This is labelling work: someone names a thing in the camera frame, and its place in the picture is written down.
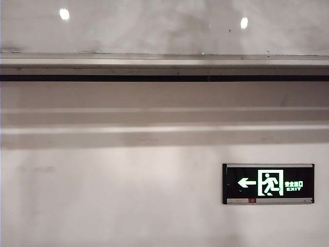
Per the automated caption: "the aluminium whiteboard marker tray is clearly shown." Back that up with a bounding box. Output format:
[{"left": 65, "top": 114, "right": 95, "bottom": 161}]
[{"left": 0, "top": 50, "right": 329, "bottom": 83}]

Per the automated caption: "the green illuminated exit sign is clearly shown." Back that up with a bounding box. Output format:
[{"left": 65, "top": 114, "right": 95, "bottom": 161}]
[{"left": 222, "top": 162, "right": 316, "bottom": 206}]

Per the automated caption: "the white whiteboard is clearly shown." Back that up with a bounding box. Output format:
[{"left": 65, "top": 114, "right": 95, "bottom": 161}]
[{"left": 0, "top": 0, "right": 329, "bottom": 56}]

